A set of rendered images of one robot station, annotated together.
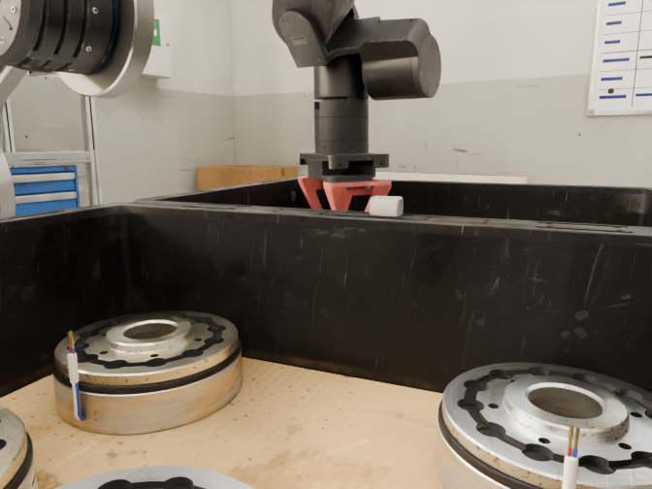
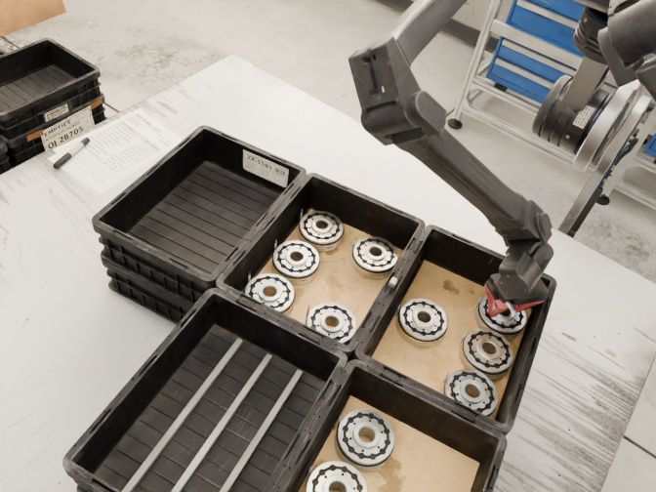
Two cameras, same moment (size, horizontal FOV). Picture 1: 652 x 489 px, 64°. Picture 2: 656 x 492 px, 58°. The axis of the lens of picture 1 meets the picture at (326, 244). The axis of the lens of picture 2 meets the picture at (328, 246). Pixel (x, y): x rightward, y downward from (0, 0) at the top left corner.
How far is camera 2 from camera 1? 118 cm
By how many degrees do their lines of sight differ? 79
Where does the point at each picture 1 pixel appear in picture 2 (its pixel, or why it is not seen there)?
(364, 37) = (512, 251)
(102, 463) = (341, 257)
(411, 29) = (507, 266)
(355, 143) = not seen: hidden behind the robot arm
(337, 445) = (344, 296)
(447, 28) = not seen: outside the picture
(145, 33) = (581, 160)
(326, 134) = not seen: hidden behind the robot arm
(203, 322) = (390, 263)
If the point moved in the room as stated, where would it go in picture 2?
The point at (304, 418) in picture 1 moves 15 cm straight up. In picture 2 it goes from (355, 291) to (367, 245)
